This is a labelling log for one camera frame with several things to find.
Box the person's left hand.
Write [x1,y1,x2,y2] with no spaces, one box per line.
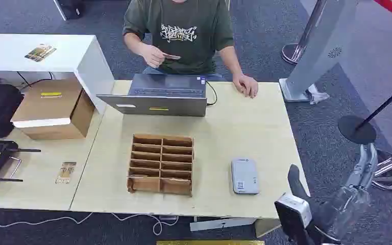
[232,72,259,100]

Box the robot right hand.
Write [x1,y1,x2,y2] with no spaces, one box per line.
[287,164,339,238]

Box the person's right hand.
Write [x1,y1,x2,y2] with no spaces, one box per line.
[139,44,166,69]

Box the grey laptop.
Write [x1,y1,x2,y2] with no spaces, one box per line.
[96,73,208,118]

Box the person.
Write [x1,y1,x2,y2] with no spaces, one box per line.
[122,0,259,100]

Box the chrome stanchion with thin pole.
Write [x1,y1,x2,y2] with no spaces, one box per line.
[281,0,329,65]

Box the crumpled white plastic wrap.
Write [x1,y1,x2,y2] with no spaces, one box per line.
[307,84,331,105]

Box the chrome stanchion with wide base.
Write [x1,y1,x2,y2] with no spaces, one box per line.
[371,146,392,191]

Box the white shelf table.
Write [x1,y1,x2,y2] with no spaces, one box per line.
[0,33,115,115]

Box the grey gate pillar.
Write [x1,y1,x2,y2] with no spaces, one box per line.
[279,0,360,103]

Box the grey card reader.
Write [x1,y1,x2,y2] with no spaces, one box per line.
[231,158,260,195]

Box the black stanchion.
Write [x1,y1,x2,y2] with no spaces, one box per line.
[337,78,392,145]

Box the black box with white edge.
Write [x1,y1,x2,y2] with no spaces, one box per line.
[53,0,85,21]

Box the wooden card box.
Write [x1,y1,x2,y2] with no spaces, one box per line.
[127,133,195,198]

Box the printed cards stack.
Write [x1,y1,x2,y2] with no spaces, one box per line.
[24,44,57,63]

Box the brown cardboard box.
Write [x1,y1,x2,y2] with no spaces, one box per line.
[10,79,96,141]

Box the gold printed card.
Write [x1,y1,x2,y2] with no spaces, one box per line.
[54,161,77,185]

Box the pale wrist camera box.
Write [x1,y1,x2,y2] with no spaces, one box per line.
[274,193,313,245]

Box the black laptop cable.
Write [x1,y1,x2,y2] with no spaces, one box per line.
[205,81,218,107]

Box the black cable under shelf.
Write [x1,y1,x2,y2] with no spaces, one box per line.
[16,71,54,91]

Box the white cable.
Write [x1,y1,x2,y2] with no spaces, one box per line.
[0,212,180,236]

